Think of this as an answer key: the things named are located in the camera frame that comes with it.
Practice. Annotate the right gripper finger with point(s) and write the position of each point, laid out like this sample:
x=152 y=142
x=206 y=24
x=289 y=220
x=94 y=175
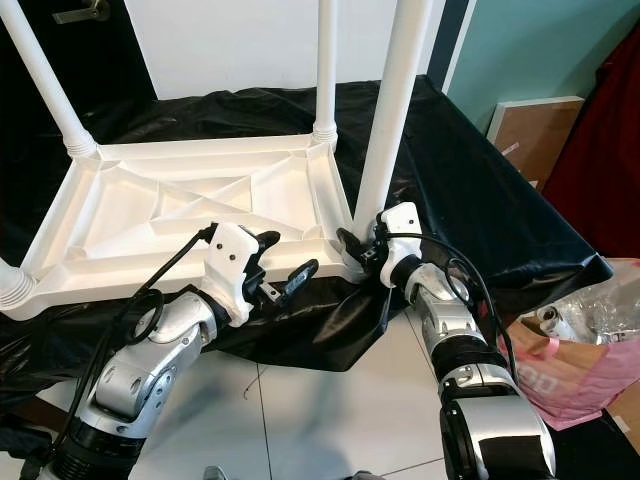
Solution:
x=350 y=247

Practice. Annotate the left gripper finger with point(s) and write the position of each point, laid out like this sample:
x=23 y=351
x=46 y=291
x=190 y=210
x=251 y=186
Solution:
x=267 y=240
x=301 y=278

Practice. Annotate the white plastic table leg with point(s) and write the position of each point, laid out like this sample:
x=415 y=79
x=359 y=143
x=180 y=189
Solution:
x=15 y=285
x=50 y=80
x=325 y=70
x=395 y=100

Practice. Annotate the white plastic children table top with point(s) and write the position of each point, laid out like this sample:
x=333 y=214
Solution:
x=110 y=260

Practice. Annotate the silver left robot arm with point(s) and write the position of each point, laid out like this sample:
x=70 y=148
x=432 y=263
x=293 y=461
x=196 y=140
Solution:
x=150 y=380

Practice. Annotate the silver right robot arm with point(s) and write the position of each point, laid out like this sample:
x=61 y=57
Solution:
x=470 y=380

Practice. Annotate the black plastic table cover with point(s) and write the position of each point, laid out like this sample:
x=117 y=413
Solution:
x=500 y=210

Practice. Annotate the robot left leg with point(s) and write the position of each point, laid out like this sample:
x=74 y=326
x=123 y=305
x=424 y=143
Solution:
x=215 y=473

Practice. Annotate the brown cardboard panel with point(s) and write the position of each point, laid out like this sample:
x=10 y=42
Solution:
x=535 y=135

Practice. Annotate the clear plastic packaging bundle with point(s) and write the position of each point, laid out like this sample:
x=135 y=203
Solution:
x=595 y=310

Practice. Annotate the pink shopping bag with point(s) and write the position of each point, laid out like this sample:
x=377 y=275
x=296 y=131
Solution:
x=580 y=380

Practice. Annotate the dark red curtain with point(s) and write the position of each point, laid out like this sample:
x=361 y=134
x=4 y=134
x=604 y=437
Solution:
x=600 y=140

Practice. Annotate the brown cardboard box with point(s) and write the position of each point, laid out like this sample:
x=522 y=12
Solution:
x=625 y=410

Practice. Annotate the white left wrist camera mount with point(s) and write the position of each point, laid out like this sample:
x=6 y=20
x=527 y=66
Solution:
x=230 y=265

